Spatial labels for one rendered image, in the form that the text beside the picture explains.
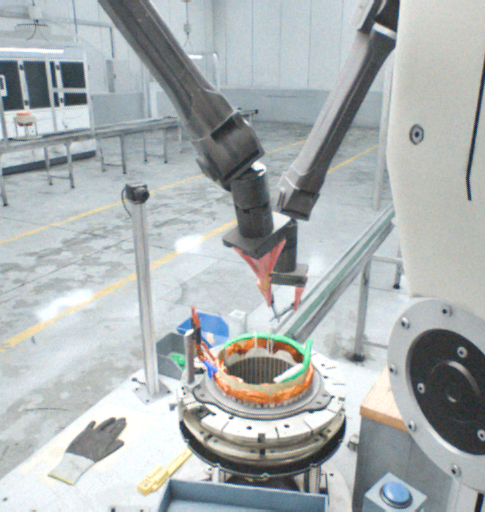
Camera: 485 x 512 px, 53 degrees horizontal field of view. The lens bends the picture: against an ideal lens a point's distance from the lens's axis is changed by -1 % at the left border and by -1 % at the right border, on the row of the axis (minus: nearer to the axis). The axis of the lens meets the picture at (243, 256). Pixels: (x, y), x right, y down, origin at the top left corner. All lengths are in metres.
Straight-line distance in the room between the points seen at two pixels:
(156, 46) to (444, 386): 0.50
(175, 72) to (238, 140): 0.12
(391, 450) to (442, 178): 0.77
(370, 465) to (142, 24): 0.87
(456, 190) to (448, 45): 0.09
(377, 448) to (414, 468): 0.07
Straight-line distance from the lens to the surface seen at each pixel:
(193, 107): 0.67
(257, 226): 0.75
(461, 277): 0.37
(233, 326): 1.03
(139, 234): 1.27
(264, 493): 0.83
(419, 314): 0.42
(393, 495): 0.87
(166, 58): 0.67
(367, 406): 1.00
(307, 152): 0.98
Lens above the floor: 1.66
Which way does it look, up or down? 21 degrees down
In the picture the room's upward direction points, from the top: straight up
